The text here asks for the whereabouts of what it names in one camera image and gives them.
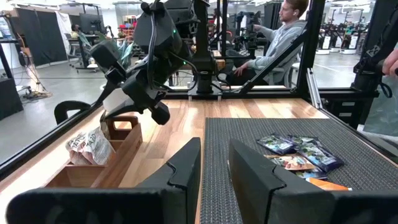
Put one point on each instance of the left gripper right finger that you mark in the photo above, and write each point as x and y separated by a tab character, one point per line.
280	202

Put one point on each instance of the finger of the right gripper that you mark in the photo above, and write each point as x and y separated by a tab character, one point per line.
124	110
109	95

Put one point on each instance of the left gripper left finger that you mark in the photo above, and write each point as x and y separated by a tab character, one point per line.
124	208

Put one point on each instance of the tan vanilla tea packet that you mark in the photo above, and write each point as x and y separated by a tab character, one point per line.
290	162

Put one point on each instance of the black background robot arm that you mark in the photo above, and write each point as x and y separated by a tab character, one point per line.
248	34

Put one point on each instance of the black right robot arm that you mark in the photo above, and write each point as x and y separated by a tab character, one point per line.
158	40

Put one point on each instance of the brown wooden tea box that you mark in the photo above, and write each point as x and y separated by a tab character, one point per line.
124	149

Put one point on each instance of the person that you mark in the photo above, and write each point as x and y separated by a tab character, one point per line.
280	40
75	31

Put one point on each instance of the black computer monitor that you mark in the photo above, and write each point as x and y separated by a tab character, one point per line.
90	23

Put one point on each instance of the black curtain panel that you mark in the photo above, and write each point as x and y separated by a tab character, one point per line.
40	37

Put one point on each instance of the grey woven table mat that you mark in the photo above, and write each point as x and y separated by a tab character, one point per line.
357	149

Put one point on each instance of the black cabinet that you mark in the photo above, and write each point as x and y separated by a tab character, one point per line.
11	99

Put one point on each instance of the white-base background robot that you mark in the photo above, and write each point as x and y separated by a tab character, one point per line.
348	43
323	45

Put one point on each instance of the person's hand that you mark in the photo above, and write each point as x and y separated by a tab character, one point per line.
390	63

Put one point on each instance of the black curved frame bracket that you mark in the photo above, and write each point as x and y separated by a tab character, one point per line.
62	107

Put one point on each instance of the black aluminium rig frame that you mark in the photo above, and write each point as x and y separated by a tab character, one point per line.
280	92

